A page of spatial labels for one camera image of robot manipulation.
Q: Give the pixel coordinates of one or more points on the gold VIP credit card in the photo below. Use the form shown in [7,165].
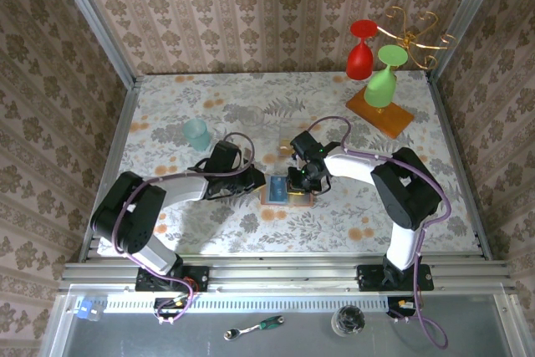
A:
[286,153]
[286,146]

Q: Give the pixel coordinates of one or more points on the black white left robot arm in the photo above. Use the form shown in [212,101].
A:
[125,215]

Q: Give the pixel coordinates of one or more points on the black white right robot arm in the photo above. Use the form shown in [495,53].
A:
[401,190]

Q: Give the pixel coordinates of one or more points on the floral tablecloth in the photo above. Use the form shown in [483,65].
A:
[292,231]

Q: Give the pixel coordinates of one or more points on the teal frosted plastic cup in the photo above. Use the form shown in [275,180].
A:
[196,135]

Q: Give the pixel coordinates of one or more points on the clear drinking glass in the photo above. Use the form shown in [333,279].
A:
[253,116]

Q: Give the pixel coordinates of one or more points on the green plastic goblet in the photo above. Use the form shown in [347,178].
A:
[380,89]

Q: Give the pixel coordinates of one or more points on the red plastic goblet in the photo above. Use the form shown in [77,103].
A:
[359,62]

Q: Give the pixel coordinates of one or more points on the clear jar dark contents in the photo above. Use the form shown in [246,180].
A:
[348,320]

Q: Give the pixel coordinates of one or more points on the grey metal shelf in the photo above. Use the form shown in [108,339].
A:
[125,340]

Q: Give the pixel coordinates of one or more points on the small blue plastic box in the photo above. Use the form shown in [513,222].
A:
[85,310]

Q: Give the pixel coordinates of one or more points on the aluminium table side rail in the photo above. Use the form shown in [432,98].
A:
[116,139]
[457,164]

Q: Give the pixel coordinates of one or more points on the aluminium frame post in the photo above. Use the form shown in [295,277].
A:
[462,18]
[94,22]

